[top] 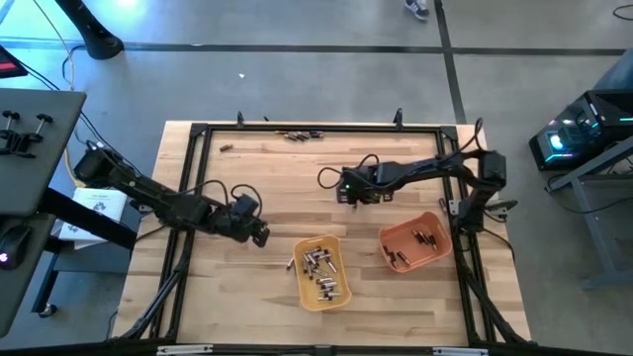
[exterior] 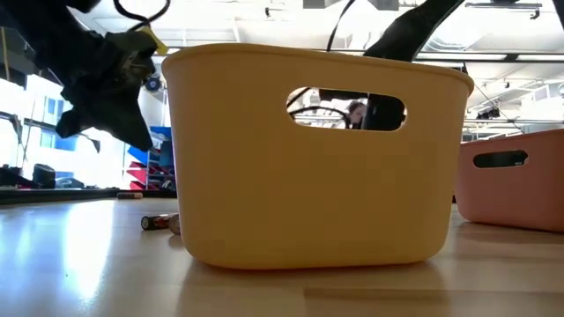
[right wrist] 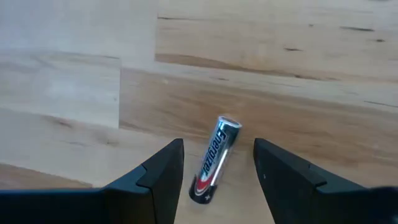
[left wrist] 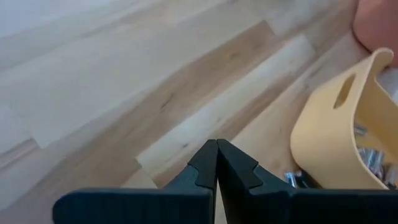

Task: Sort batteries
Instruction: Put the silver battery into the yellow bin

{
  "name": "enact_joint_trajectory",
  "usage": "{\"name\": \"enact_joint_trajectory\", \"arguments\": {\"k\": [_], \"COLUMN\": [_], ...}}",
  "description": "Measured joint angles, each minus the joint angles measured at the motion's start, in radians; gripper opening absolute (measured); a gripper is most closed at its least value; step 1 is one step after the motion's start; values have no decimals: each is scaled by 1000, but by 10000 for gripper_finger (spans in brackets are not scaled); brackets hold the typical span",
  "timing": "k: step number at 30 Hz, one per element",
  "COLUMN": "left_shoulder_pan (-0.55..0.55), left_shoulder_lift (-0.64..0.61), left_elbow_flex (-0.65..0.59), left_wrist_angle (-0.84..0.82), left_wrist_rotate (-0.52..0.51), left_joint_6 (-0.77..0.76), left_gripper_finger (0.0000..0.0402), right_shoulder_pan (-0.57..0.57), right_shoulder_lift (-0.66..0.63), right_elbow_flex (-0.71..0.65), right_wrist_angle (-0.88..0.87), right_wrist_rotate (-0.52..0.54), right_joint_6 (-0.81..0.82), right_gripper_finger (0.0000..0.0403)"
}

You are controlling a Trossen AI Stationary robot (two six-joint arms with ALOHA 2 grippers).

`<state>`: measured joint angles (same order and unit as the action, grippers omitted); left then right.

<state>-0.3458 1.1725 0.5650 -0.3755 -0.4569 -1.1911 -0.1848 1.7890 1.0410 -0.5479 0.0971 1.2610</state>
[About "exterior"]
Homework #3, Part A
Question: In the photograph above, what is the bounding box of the black ceiling spotlight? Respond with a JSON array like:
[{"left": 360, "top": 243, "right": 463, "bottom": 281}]
[{"left": 144, "top": 74, "right": 163, "bottom": 93}]

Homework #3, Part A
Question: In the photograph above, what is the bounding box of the pink plastic basket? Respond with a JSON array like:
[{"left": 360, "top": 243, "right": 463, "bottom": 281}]
[{"left": 453, "top": 129, "right": 564, "bottom": 233}]

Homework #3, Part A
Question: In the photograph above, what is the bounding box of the black bag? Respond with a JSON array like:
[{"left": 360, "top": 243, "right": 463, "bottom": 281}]
[{"left": 31, "top": 163, "right": 57, "bottom": 190}]

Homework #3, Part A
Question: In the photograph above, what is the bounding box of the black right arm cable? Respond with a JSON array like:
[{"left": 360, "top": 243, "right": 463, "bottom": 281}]
[{"left": 325, "top": 0, "right": 357, "bottom": 53}]

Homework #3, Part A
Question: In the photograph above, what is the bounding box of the black stage light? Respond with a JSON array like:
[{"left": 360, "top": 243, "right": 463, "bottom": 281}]
[{"left": 475, "top": 107, "right": 501, "bottom": 121}]

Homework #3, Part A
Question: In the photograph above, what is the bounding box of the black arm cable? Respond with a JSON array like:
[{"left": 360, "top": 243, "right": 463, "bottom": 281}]
[
  {"left": 112, "top": 0, "right": 172, "bottom": 33},
  {"left": 325, "top": 0, "right": 357, "bottom": 53}
]

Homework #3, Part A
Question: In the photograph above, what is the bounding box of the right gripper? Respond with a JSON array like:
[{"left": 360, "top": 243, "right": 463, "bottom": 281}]
[{"left": 365, "top": 94, "right": 405, "bottom": 131}]

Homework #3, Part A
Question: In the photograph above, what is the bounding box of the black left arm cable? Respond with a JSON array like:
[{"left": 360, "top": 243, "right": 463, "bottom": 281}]
[{"left": 112, "top": 0, "right": 172, "bottom": 33}]

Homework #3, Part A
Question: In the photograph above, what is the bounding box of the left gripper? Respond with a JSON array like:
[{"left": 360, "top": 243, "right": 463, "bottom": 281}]
[{"left": 55, "top": 41, "right": 154, "bottom": 153}]

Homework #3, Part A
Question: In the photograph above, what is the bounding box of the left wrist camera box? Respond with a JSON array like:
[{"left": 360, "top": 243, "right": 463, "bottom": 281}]
[{"left": 103, "top": 30, "right": 159, "bottom": 89}]

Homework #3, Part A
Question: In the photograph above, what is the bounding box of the black ceiling rail fixture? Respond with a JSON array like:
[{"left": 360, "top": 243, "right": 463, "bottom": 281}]
[{"left": 464, "top": 0, "right": 543, "bottom": 21}]

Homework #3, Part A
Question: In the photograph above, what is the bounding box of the yellow tag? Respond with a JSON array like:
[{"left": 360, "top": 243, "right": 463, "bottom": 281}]
[{"left": 140, "top": 26, "right": 169, "bottom": 56}]

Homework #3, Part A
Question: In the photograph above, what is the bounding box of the yellow plastic bin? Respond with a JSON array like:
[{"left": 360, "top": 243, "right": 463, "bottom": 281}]
[{"left": 160, "top": 42, "right": 475, "bottom": 270}]

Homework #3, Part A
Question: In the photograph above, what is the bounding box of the rack with blue red bins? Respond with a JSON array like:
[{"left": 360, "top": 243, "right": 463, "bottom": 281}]
[{"left": 126, "top": 126, "right": 177, "bottom": 191}]

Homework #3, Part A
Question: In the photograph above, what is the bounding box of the person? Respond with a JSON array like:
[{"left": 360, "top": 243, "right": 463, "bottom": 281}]
[{"left": 345, "top": 100, "right": 367, "bottom": 130}]

